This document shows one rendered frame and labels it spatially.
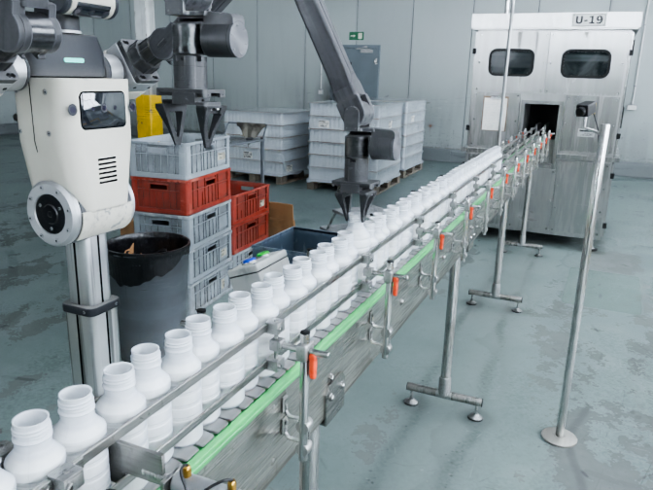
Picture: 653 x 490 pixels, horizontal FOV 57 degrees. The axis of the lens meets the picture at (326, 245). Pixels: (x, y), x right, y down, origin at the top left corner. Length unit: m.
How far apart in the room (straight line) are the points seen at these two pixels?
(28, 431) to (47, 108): 0.92
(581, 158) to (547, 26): 1.20
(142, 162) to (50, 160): 2.40
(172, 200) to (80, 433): 3.15
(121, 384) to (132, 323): 2.53
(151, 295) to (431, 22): 9.47
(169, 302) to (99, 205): 1.78
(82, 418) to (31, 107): 0.93
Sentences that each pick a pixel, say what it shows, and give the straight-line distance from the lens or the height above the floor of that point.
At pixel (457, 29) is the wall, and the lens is 11.80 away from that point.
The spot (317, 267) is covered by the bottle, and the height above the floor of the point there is 1.14.
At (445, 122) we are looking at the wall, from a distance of 11.81.
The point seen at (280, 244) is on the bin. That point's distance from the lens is 2.27.
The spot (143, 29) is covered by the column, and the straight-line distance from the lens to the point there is 11.60.
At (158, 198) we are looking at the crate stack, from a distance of 3.90.
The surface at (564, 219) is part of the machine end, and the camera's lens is 6.11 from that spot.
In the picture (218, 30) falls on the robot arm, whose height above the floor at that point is 1.58.
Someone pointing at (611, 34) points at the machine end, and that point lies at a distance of 5.99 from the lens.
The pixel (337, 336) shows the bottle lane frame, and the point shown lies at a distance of 1.30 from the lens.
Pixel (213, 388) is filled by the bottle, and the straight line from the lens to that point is 0.95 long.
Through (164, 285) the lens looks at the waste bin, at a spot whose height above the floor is 0.46.
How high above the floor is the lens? 1.52
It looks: 16 degrees down
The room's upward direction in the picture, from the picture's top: 2 degrees clockwise
